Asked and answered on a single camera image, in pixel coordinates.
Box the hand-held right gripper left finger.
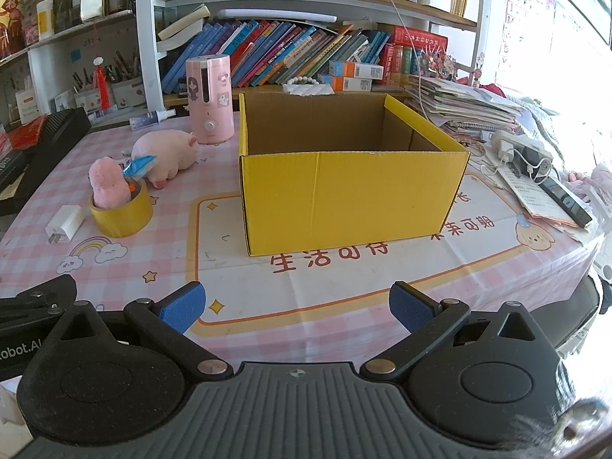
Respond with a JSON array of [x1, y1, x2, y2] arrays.
[[45, 281, 235, 383]]

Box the pink checked printed tablecloth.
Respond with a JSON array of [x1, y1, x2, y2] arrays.
[[0, 100, 604, 369]]

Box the white bookshelf frame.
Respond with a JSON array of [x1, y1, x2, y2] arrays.
[[136, 0, 479, 112]]

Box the red packet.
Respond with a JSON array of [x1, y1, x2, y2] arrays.
[[7, 116, 49, 150]]

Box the black remote control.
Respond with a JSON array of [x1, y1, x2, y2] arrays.
[[538, 174, 594, 229]]

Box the white pen cup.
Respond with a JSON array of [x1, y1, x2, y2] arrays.
[[111, 76, 146, 108]]

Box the white charger plug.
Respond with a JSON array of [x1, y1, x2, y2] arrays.
[[45, 205, 86, 244]]

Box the pink cloth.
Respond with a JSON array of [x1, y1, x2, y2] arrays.
[[564, 163, 612, 202]]

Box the small pink plush toy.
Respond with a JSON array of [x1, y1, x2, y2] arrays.
[[89, 157, 132, 209]]

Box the pink plush pig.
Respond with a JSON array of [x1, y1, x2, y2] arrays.
[[131, 131, 198, 189]]

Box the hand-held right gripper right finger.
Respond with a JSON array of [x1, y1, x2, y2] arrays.
[[360, 281, 558, 383]]

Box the stack of paper booklets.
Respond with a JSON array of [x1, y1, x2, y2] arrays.
[[404, 75, 531, 143]]

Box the white cable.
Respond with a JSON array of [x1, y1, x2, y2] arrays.
[[370, 0, 424, 106]]

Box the printed paper sheets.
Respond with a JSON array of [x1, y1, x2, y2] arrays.
[[497, 167, 581, 230]]

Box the yellow cardboard box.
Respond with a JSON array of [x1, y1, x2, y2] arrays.
[[238, 92, 470, 257]]

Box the yellow tape roll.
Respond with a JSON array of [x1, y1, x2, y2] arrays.
[[88, 179, 154, 239]]

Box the pink cylindrical humidifier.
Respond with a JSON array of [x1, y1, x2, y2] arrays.
[[186, 56, 235, 145]]

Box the red tassel ornament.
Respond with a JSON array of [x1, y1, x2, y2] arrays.
[[92, 56, 116, 111]]

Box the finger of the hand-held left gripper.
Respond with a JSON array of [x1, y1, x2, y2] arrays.
[[16, 275, 78, 309]]

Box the orange and white carton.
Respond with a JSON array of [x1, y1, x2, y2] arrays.
[[329, 60, 384, 80], [318, 74, 373, 93]]

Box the blue plastic packet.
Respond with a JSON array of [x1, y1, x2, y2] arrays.
[[122, 155, 158, 180]]

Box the white bottle yellow label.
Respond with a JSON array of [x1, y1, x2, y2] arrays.
[[37, 0, 55, 41]]

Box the row of colourful books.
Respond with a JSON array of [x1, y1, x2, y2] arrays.
[[160, 19, 450, 94]]

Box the alphabet wall poster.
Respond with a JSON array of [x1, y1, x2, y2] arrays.
[[497, 0, 558, 87]]

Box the small spray bottle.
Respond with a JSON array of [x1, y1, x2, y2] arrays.
[[129, 109, 177, 130]]

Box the black box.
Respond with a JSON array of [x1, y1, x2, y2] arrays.
[[0, 107, 91, 216]]

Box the white ridged stand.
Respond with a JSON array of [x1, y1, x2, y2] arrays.
[[282, 83, 334, 98]]

